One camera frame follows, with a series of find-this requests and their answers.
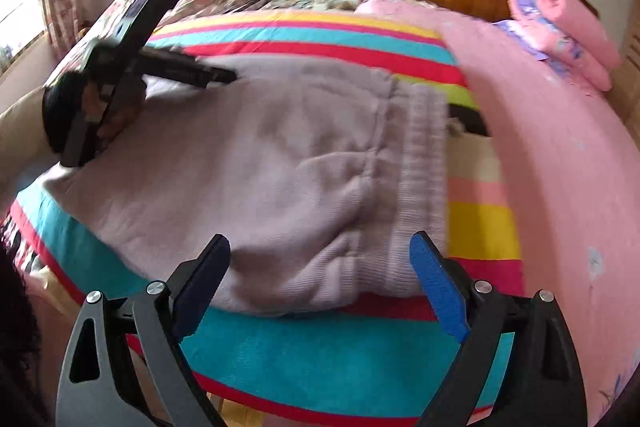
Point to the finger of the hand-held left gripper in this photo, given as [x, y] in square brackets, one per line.
[200, 76]
[172, 55]

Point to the rolled pink quilt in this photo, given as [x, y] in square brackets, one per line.
[565, 22]

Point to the folded purple cloth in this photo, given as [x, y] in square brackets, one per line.
[525, 42]

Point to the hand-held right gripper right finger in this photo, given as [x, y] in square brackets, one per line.
[440, 293]

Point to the barred window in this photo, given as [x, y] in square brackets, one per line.
[20, 17]

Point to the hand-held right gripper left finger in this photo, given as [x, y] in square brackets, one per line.
[202, 293]

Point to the striped colourful blanket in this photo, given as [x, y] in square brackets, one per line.
[300, 357]

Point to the person's left forearm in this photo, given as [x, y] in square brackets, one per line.
[20, 142]

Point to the light wooden wardrobe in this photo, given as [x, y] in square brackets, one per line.
[627, 77]

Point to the nightstand with floral cover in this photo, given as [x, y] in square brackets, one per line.
[300, 4]

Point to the person's left hand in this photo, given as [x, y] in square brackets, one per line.
[122, 109]

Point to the lilac pants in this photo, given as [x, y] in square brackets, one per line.
[280, 187]

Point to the pink bed sheet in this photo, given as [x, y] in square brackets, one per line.
[550, 157]

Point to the person's dark hair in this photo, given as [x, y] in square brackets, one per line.
[17, 347]

